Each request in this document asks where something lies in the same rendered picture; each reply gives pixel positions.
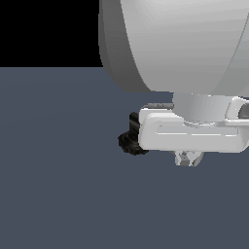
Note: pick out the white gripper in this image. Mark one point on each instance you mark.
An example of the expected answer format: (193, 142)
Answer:
(168, 136)

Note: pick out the black faucet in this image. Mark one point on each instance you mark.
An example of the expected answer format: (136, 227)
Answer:
(130, 140)

